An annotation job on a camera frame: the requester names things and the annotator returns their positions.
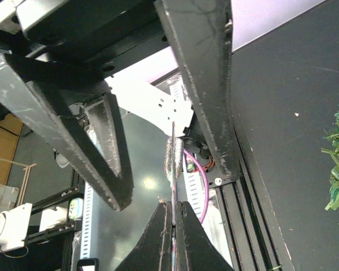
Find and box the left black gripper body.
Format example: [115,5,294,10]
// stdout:
[0,1,168,76]

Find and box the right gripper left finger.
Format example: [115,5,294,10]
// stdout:
[116,202,172,271]

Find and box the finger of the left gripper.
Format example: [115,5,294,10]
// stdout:
[0,54,134,211]
[154,1,240,181]

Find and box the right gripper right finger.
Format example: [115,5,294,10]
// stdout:
[175,202,233,271]

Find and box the silver star ornament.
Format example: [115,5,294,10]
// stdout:
[164,121,183,270]

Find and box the white slotted cable duct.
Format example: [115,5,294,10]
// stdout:
[80,80,215,266]

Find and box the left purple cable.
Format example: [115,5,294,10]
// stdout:
[182,148,210,224]

